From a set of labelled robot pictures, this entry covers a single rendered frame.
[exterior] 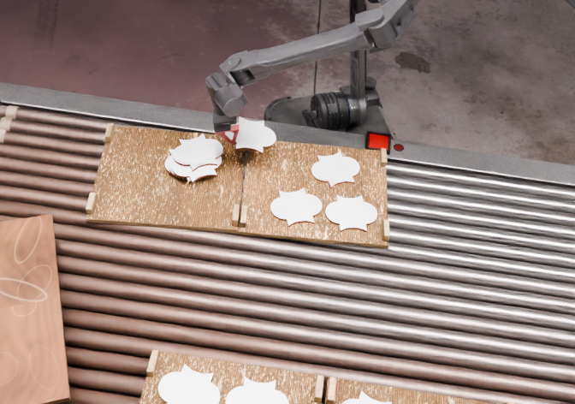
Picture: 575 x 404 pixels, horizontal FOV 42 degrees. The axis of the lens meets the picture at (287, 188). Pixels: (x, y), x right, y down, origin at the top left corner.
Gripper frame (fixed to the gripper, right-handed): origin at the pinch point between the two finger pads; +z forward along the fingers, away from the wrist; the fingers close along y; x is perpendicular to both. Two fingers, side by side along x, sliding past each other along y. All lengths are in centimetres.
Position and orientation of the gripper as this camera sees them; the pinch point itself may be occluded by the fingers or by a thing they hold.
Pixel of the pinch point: (233, 131)
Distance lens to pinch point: 211.7
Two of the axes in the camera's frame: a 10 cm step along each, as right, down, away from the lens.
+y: 0.1, 7.8, -6.3
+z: 1.7, 6.2, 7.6
